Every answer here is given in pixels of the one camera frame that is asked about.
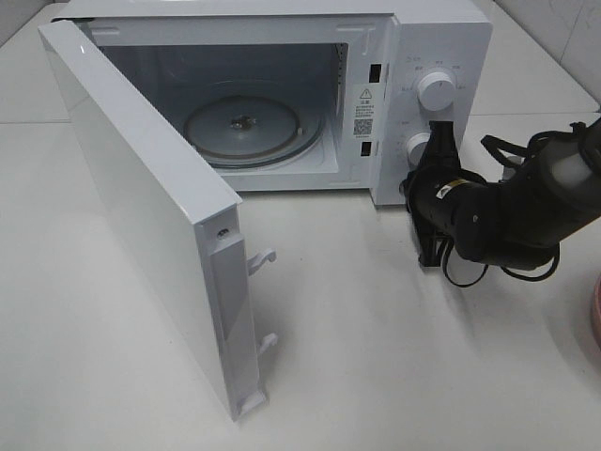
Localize pink plate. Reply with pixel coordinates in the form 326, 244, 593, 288
591, 277, 601, 347

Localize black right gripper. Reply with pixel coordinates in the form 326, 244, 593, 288
404, 120, 486, 268

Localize upper white power knob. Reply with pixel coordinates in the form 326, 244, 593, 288
416, 68, 456, 112

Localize white microwave door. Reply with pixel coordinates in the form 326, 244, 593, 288
39, 21, 277, 420

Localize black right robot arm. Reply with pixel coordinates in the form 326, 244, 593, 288
403, 121, 600, 271

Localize glass microwave turntable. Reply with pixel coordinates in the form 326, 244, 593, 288
183, 94, 325, 169

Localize white microwave oven body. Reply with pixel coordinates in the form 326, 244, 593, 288
48, 1, 492, 206

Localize lower white timer knob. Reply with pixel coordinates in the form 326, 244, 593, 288
407, 132, 430, 168

